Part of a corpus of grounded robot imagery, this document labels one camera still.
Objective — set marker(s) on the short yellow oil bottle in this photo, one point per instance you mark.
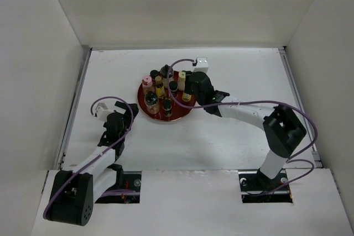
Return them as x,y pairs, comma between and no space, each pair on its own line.
159,88

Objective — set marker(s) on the black cap pepper grinder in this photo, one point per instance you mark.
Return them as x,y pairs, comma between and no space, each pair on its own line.
167,74

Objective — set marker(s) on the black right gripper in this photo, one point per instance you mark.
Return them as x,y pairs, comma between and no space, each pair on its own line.
188,88

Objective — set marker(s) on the pink cap spice jar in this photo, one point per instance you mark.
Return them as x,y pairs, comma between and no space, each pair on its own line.
147,85

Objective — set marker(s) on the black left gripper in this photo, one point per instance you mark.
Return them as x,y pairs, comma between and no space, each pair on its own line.
128,120

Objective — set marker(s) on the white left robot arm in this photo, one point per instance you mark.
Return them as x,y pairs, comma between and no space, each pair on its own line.
74,192

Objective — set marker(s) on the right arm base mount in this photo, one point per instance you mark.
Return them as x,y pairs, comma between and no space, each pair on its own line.
256,189

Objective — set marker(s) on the black cap brown spice jar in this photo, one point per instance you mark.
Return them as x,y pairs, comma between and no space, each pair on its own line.
154,74

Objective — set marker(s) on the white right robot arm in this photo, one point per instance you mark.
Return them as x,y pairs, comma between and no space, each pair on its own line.
283,129

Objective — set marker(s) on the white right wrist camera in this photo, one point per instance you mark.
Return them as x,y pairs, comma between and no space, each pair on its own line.
201,65

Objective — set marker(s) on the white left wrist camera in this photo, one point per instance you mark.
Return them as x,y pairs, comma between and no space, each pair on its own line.
101,112

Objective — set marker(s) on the tall yellow oil bottle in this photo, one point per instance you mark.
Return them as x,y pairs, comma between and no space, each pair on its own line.
186,97

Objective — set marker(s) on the black cap dark spice jar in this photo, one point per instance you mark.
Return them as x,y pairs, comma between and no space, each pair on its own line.
173,90

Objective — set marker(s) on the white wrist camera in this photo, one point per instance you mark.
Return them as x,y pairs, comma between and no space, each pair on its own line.
201,65
101,112

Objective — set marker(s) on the cream cap salt shaker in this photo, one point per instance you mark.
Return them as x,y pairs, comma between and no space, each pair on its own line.
181,80

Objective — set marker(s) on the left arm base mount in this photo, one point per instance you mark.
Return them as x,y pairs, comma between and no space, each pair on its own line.
125,191

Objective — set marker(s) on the black cap spice jar back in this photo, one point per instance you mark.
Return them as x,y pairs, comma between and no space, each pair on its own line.
167,107

